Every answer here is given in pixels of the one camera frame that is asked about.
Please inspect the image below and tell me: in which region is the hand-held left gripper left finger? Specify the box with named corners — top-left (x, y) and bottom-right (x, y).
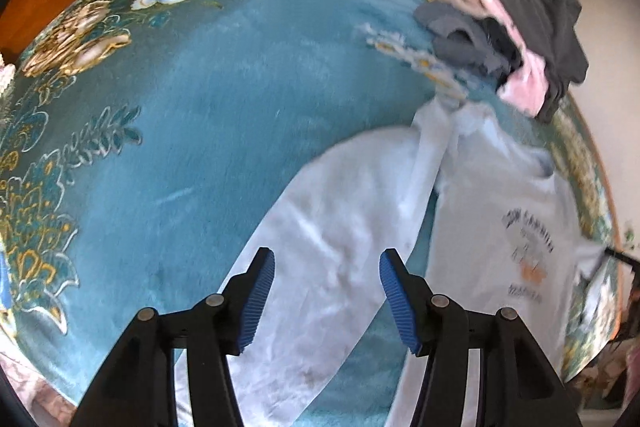
top-left (70, 248), bottom-right (276, 427)

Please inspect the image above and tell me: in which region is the person's pink floral clothing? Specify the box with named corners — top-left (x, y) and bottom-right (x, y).
top-left (575, 332), bottom-right (637, 408)

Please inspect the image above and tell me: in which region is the pink patterned bedsheet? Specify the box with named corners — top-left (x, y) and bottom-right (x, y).
top-left (0, 349), bottom-right (78, 427)

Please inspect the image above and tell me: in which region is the blue floral blanket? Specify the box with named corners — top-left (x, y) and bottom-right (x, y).
top-left (0, 0), bottom-right (621, 427)

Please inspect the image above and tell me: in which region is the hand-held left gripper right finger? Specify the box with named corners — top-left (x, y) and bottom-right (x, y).
top-left (379, 249), bottom-right (583, 427)

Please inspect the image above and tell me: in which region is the white printed t-shirt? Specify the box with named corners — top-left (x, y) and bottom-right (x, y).
top-left (172, 99), bottom-right (608, 427)

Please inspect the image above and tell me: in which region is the pink garment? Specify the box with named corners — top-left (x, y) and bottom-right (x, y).
top-left (415, 0), bottom-right (548, 118)

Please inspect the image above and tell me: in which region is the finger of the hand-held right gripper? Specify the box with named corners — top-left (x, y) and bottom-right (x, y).
top-left (602, 246), bottom-right (639, 268)

